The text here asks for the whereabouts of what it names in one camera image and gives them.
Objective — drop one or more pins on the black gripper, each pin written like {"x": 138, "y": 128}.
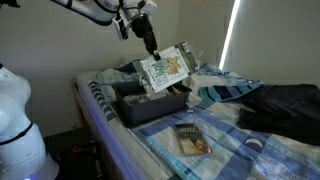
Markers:
{"x": 141, "y": 25}

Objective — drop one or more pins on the design works craft kit package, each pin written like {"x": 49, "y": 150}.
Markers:
{"x": 166, "y": 68}

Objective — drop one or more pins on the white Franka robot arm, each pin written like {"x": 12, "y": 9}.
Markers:
{"x": 20, "y": 150}

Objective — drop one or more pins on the dark grey plastic box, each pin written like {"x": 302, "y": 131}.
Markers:
{"x": 150, "y": 111}

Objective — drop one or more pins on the dark blue cloth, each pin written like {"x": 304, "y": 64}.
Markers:
{"x": 128, "y": 67}

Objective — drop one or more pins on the small yellowish packet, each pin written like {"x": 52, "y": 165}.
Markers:
{"x": 176, "y": 90}

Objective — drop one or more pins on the white printed packet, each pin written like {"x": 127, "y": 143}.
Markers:
{"x": 136, "y": 98}

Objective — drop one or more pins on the white mattress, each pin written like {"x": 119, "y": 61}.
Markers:
{"x": 100, "y": 133}

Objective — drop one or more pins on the Zelda game case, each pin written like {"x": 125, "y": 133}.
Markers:
{"x": 192, "y": 139}

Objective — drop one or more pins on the small red object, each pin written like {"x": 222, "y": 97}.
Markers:
{"x": 80, "y": 150}

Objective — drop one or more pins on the blue checked blanket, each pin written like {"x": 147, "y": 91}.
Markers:
{"x": 233, "y": 146}

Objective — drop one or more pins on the dark folded jeans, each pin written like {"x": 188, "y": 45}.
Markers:
{"x": 283, "y": 110}

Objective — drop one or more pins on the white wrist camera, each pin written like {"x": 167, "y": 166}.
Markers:
{"x": 120, "y": 26}

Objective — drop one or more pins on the black mount bracket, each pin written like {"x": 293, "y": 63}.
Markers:
{"x": 8, "y": 3}

